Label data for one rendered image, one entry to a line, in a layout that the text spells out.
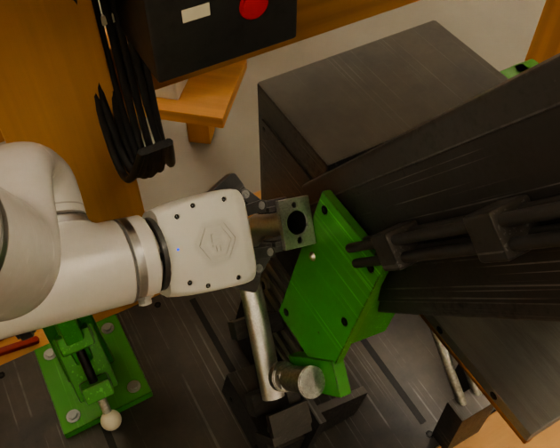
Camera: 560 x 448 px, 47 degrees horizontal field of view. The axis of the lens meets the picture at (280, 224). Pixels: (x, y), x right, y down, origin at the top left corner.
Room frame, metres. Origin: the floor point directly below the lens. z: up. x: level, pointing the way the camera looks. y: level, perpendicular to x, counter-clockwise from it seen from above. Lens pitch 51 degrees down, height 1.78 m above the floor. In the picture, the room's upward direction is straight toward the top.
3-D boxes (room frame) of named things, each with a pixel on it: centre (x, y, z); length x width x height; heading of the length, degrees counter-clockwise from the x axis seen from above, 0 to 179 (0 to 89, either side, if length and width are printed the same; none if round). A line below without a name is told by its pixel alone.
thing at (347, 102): (0.68, -0.14, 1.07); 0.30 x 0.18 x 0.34; 119
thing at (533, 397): (0.46, -0.23, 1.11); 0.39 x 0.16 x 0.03; 29
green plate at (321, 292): (0.42, -0.08, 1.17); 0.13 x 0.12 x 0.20; 119
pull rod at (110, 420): (0.35, 0.23, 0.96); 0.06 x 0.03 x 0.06; 29
